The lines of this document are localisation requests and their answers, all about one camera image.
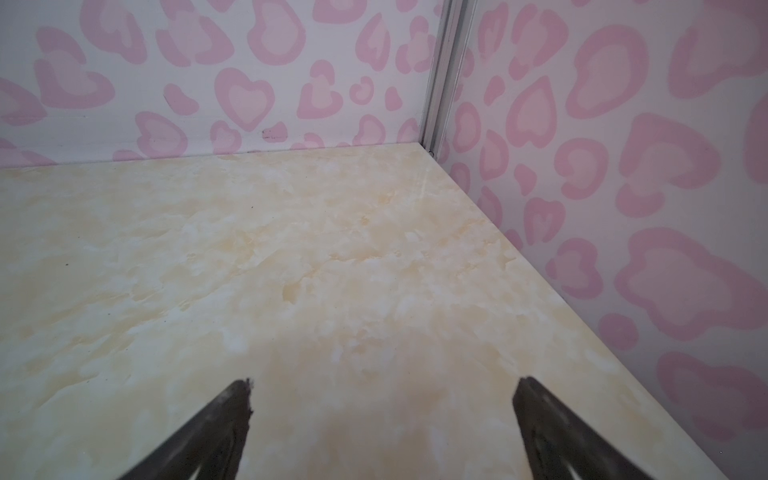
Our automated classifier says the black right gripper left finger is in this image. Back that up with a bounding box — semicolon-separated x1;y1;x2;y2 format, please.
122;379;252;480

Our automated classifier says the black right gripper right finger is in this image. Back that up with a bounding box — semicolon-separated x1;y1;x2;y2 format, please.
511;377;651;480

